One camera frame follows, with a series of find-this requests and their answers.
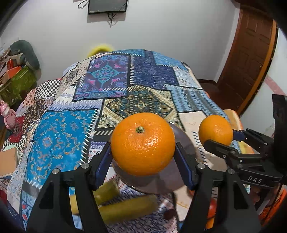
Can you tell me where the green storage box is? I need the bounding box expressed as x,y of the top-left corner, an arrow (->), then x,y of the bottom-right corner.
1,66 -> 37,106

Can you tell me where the smaller smooth orange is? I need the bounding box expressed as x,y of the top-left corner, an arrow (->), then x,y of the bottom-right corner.
198,115 -> 233,146

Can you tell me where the brown wooden door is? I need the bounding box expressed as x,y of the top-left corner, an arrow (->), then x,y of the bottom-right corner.
217,5 -> 278,116

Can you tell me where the person's right hand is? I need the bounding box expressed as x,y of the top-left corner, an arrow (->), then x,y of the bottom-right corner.
250,184 -> 279,206

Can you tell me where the yellow-green banana piece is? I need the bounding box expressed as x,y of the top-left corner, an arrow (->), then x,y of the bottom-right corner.
69,179 -> 121,215
99,195 -> 159,225

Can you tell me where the large orange with stem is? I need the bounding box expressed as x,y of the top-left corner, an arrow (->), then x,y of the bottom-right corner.
110,113 -> 176,176

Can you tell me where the brown round plate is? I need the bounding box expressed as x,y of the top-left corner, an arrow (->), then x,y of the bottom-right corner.
111,122 -> 196,194

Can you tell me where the patchwork blue bedspread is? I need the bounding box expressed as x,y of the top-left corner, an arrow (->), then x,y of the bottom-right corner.
3,49 -> 227,229

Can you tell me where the dark green cushion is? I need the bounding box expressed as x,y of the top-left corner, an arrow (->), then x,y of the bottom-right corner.
9,40 -> 40,71

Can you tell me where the yellow fluffy object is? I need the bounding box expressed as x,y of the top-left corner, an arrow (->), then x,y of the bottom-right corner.
87,44 -> 113,57

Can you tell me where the pink plush toy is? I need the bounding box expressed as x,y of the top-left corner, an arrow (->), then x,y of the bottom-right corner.
1,100 -> 17,131

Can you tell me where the dark red grape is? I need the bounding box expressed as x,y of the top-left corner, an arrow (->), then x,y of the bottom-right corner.
163,209 -> 176,220

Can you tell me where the red tomato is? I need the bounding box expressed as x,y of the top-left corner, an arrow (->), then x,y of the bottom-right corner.
205,198 -> 217,230

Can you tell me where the wall-mounted black television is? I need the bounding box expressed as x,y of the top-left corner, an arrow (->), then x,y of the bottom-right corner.
88,0 -> 128,15

